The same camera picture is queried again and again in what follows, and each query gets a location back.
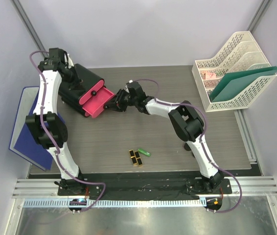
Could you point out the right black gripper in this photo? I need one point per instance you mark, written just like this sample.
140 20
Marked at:
116 104

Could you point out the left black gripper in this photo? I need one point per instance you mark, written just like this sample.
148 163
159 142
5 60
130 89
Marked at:
77 81

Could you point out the black drawer organizer cabinet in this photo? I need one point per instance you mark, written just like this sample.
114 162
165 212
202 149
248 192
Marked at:
70 92

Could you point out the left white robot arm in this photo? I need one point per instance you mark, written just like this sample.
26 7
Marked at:
46 128

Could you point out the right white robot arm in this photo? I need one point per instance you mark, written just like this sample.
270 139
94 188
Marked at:
186 121

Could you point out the green lipstick tube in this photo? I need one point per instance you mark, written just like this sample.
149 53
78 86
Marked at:
144 152

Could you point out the black gold lipstick middle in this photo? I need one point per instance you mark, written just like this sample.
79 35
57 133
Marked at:
137 156

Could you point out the pink paper note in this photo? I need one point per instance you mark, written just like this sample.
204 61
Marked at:
209 75

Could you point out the green folder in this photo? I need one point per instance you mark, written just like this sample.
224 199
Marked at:
235 82

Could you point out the white mesh file rack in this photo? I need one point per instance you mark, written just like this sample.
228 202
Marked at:
241 52

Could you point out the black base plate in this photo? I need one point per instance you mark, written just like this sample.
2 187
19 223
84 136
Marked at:
149 185

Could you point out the slotted cable duct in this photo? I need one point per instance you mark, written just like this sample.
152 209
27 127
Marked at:
81 203

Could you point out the aluminium rail frame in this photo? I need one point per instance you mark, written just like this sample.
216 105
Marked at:
44 188

